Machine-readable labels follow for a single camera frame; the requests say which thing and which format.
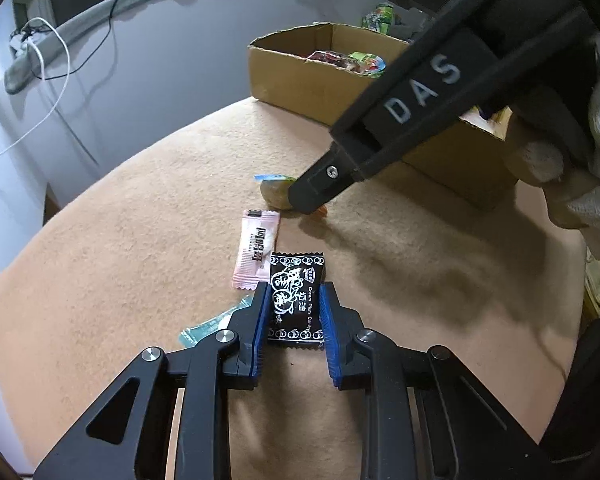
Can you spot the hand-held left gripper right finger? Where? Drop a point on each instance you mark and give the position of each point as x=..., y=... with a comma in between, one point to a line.
x=327, y=330

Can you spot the green round candy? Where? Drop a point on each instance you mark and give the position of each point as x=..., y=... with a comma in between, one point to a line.
x=275, y=192

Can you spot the pink candy packet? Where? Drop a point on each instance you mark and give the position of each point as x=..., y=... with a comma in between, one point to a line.
x=255, y=250

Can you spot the cardboard box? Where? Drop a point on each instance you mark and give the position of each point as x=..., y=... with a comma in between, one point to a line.
x=290, y=85

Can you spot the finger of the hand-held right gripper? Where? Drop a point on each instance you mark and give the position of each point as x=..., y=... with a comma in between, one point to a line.
x=320, y=182

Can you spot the teal candy packet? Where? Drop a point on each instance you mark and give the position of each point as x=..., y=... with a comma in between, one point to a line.
x=210, y=327

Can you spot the black candy packet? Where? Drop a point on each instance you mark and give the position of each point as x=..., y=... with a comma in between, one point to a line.
x=295, y=285

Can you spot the green snack bag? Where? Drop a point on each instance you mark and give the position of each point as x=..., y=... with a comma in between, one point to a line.
x=380, y=16

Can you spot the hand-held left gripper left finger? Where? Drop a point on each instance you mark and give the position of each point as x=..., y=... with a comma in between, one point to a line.
x=260, y=330

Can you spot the white and yellow snack packet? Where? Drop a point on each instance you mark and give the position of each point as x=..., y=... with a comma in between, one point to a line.
x=495, y=122

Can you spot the snacks inside box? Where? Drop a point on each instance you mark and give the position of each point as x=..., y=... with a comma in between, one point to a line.
x=370, y=62

